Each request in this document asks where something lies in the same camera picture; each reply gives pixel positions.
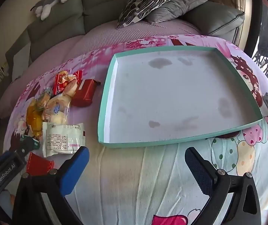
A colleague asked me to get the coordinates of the red printed peanut packet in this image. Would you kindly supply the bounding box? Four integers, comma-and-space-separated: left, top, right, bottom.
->
54, 70, 83, 95

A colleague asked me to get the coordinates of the jelly cup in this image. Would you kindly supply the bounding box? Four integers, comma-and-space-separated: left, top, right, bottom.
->
64, 80, 79, 97

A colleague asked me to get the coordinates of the grey sofa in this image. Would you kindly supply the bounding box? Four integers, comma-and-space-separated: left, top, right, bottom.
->
5, 0, 246, 80

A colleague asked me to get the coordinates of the light grey cushion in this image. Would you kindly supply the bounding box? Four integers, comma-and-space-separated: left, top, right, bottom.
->
12, 44, 31, 80

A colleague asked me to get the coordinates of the printed cartoon blanket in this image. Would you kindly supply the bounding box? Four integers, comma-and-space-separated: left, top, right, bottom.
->
3, 35, 268, 225

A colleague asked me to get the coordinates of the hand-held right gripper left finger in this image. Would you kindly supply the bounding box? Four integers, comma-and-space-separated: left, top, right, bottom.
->
14, 146, 90, 225

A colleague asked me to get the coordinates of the dark red snack packet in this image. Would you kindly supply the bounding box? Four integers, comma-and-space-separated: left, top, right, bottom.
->
71, 78, 101, 108

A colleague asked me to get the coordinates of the clear bread packet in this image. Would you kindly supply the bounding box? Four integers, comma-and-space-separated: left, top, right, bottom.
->
41, 94, 72, 125

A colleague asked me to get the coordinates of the teal cardboard tray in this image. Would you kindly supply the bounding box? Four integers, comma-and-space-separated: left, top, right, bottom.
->
98, 46, 264, 149

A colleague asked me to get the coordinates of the orange yellow snack packet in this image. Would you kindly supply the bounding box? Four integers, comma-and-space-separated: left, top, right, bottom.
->
26, 98, 44, 139

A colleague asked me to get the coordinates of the bright red snack packet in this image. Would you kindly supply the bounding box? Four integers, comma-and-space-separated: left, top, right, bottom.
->
26, 152, 55, 176

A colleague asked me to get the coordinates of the white small stand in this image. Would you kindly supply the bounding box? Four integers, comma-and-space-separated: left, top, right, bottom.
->
0, 62, 10, 82

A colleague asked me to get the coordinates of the black white patterned pillow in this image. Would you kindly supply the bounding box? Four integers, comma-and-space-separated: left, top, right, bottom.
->
117, 0, 180, 29

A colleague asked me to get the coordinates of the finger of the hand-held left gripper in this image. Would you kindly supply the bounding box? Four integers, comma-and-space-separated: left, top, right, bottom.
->
17, 137, 35, 157

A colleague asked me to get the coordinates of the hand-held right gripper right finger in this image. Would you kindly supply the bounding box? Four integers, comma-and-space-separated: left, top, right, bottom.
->
185, 147, 262, 225

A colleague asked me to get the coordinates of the pink ribbed quilt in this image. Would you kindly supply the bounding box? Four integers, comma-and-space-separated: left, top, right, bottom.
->
0, 19, 202, 119

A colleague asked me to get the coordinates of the green silver snack packet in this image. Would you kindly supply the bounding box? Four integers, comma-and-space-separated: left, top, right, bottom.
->
37, 87, 55, 110

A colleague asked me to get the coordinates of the grey quilted pillow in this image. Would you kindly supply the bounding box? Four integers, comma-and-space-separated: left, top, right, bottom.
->
146, 0, 214, 24

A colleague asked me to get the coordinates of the white cake packet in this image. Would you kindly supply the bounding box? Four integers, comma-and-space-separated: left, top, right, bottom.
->
42, 122, 87, 158

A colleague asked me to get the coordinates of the grey white plush toy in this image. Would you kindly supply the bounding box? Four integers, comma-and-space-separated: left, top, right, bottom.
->
30, 0, 75, 20

